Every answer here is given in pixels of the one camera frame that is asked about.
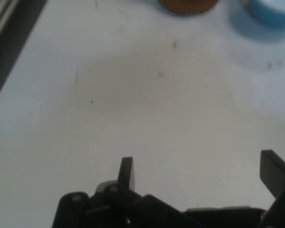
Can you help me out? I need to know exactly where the white ceramic bowl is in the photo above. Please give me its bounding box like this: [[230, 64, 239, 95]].
[[248, 0, 285, 28]]

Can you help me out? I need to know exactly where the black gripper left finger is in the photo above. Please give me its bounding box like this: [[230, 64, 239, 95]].
[[52, 156, 195, 228]]

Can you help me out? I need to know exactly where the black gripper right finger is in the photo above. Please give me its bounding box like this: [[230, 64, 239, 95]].
[[257, 149, 285, 228]]

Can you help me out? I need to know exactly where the brown wooden mug tree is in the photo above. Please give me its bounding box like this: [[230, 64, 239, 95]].
[[158, 0, 218, 16]]

